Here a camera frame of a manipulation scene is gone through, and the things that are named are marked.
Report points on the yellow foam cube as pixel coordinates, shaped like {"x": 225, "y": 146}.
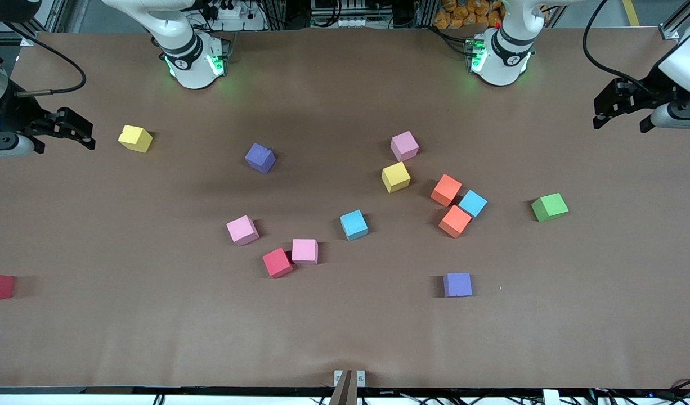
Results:
{"x": 395, "y": 177}
{"x": 134, "y": 138}

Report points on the brown tapered post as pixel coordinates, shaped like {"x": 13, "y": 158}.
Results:
{"x": 345, "y": 391}

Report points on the orange foam cube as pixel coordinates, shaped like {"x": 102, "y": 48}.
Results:
{"x": 455, "y": 221}
{"x": 446, "y": 190}

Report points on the silver metal mounting bracket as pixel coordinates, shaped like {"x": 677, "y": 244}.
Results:
{"x": 361, "y": 378}

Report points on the green foam cube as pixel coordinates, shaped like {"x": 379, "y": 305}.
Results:
{"x": 549, "y": 207}

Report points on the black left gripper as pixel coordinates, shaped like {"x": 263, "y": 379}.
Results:
{"x": 655, "y": 88}

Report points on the purple foam cube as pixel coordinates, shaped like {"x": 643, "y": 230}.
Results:
{"x": 260, "y": 157}
{"x": 457, "y": 284}

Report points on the orange fruit net bag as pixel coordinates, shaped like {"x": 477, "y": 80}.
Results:
{"x": 463, "y": 14}

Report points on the white power strip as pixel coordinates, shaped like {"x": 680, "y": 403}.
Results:
{"x": 345, "y": 22}
{"x": 232, "y": 12}

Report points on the blue foam cube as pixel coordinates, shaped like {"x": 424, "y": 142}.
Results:
{"x": 353, "y": 225}
{"x": 473, "y": 203}

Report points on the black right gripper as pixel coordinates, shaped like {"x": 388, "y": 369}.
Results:
{"x": 16, "y": 115}

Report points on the brown table cover sheet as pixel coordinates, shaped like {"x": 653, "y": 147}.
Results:
{"x": 345, "y": 326}

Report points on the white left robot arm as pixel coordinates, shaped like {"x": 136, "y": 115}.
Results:
{"x": 505, "y": 62}

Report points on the aluminium frame profile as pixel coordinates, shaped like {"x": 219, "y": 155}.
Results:
{"x": 680, "y": 19}
{"x": 52, "y": 14}

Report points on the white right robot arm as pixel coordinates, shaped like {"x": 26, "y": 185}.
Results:
{"x": 187, "y": 62}

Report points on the pink foam cube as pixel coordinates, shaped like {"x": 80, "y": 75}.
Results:
{"x": 304, "y": 251}
{"x": 242, "y": 230}
{"x": 404, "y": 146}

